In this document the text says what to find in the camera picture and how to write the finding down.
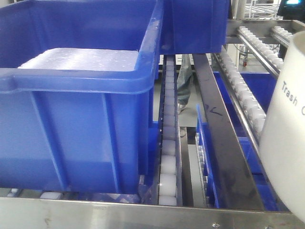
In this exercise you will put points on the white plastic trash bin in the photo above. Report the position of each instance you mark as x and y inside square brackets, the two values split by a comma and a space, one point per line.
[282, 142]

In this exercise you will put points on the large blue crate front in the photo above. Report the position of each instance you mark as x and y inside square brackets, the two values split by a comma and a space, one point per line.
[77, 130]

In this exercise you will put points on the white roller track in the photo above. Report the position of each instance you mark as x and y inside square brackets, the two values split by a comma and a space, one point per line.
[262, 52]
[170, 181]
[248, 109]

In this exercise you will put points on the person legs in jeans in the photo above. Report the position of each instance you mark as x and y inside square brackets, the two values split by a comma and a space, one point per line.
[184, 82]

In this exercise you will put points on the white roller track far right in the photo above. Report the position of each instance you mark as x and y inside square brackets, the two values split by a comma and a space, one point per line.
[262, 52]

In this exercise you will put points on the steel front shelf beam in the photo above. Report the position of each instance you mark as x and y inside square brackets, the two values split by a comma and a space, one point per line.
[27, 213]

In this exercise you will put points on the blue crate rear middle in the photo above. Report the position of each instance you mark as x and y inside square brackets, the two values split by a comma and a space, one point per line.
[193, 26]

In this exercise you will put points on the white roller track centre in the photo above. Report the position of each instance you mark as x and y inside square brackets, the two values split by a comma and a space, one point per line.
[170, 181]

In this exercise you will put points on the dark steel divider rail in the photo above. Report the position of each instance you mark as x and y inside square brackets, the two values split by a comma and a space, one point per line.
[234, 184]

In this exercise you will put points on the white foam sheet in crate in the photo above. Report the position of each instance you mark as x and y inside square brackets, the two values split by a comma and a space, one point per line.
[84, 59]

